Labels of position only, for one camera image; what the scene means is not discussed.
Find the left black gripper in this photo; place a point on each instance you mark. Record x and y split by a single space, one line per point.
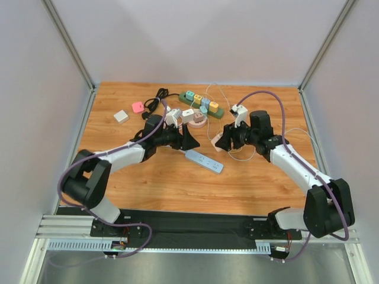
182 137

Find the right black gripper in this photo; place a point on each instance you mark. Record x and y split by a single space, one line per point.
234 137

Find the light blue power strip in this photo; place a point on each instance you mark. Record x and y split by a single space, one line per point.
202 161

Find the white charger plug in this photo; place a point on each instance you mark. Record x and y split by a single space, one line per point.
121 116

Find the beige patterned cube charger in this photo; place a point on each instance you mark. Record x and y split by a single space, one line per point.
218 142

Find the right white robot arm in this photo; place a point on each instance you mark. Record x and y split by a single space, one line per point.
328 207

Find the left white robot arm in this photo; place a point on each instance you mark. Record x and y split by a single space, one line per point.
85 181

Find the brown pink charger plug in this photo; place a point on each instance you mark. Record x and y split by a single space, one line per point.
198 117

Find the orange charger plug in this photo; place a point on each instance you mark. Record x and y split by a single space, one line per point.
213 107

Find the blue charger plug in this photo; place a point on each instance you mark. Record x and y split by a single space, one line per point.
205 102

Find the yellow charger plug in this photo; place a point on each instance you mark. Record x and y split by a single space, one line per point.
197 99

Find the teal charger plug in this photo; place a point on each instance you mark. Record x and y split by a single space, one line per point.
189 95

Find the pink round power strip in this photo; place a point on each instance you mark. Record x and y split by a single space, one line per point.
192 124

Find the white charger on pink strip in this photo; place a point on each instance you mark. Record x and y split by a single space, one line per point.
187 116

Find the green power strip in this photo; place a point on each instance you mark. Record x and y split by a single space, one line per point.
219 115

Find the light blue small charger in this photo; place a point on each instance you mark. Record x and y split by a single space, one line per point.
203 110

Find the black base mat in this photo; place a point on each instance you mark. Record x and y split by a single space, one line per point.
191 229

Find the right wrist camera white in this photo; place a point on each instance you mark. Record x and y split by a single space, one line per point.
239 113

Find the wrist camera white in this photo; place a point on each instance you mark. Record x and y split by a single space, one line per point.
172 117
239 113

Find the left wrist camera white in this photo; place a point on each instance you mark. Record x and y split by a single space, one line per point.
172 117

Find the grey slotted cable duct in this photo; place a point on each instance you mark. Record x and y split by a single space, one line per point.
260 247

